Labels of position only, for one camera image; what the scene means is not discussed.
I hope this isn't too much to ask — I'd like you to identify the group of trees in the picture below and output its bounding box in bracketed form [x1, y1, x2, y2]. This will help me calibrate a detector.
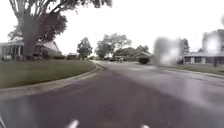
[94, 32, 133, 62]

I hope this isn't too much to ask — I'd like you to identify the round dark bush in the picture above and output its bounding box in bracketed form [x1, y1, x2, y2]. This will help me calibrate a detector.
[137, 56, 150, 66]

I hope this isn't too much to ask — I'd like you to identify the concrete kerb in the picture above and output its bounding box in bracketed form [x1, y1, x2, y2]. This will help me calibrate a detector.
[0, 62, 105, 101]

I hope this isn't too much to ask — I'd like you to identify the grass verge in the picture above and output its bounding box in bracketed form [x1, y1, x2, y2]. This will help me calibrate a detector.
[159, 62, 224, 77]

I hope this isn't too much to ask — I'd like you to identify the grass lawn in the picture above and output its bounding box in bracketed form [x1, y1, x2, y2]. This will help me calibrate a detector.
[0, 58, 98, 90]

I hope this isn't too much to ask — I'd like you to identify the house with pitched roof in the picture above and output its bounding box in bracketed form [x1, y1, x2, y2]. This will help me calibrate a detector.
[0, 39, 63, 62]

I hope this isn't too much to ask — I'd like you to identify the small tree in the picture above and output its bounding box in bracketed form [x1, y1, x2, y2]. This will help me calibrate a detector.
[76, 36, 94, 61]

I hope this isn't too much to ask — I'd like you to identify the wet grey asphalt road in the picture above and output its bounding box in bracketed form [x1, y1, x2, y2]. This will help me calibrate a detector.
[0, 59, 224, 128]

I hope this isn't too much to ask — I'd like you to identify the low house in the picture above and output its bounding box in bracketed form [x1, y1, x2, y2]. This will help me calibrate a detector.
[181, 51, 224, 66]

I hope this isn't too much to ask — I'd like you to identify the large thick-trunked tree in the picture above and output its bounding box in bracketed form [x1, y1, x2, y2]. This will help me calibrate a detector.
[7, 0, 114, 61]

